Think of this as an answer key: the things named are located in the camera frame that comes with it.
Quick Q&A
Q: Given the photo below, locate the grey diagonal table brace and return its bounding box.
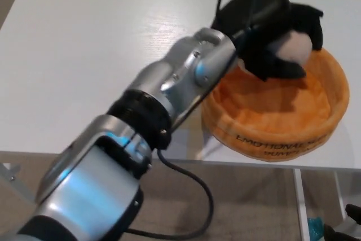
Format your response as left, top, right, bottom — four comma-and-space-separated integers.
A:
0, 163, 35, 203

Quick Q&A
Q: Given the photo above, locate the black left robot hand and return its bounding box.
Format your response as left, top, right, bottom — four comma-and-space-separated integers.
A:
212, 0, 324, 82

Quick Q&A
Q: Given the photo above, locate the white table leg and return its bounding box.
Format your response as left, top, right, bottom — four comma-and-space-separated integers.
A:
292, 168, 309, 241
333, 170, 347, 221

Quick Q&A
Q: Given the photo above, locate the pink round plush toy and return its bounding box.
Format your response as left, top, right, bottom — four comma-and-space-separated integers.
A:
274, 30, 314, 65

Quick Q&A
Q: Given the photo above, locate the teal plastic object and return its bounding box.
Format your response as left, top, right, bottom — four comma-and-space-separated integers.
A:
306, 216, 323, 241

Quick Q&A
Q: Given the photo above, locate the orange plush round basket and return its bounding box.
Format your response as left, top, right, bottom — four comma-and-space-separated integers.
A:
200, 46, 351, 164

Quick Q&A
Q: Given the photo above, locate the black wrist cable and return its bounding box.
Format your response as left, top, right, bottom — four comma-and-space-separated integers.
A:
128, 0, 285, 238

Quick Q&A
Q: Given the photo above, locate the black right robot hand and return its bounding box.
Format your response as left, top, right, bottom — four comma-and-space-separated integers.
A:
323, 203, 361, 241

